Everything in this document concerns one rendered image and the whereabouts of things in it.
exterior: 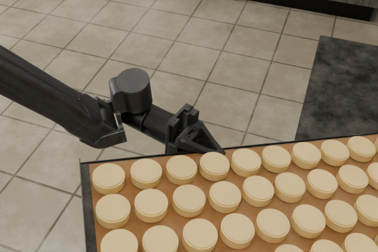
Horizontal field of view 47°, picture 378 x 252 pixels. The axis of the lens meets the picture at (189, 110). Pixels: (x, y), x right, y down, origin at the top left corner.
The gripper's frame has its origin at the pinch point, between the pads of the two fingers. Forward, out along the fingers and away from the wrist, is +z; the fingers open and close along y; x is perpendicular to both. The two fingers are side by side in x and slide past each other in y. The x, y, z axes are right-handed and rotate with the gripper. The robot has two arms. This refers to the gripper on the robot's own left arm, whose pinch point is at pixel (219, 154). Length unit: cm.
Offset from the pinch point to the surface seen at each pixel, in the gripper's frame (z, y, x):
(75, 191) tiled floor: -72, 98, -31
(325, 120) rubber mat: 5, 85, -127
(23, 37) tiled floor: -178, 98, -101
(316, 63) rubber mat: -15, 82, -169
